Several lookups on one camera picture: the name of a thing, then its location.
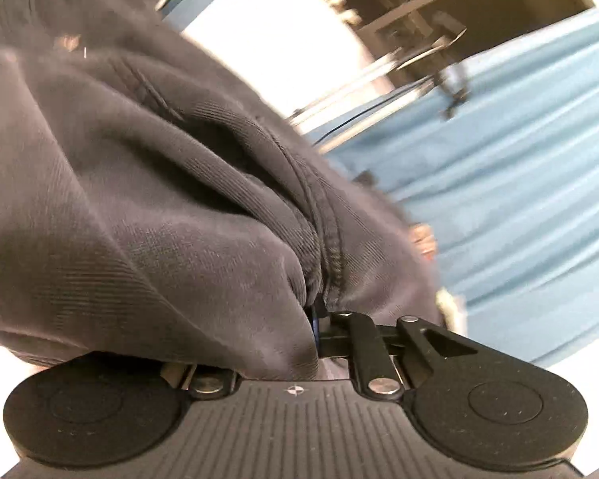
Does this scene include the black drawstring pants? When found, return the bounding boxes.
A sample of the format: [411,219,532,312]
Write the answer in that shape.
[0,0,442,380]

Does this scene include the pile of clothes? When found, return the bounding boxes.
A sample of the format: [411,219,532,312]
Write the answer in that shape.
[409,223,468,336]

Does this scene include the teal curtain right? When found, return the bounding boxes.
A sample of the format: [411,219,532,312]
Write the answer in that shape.
[308,6,599,366]

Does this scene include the dark window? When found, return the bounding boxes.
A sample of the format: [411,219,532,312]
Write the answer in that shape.
[324,0,594,93]

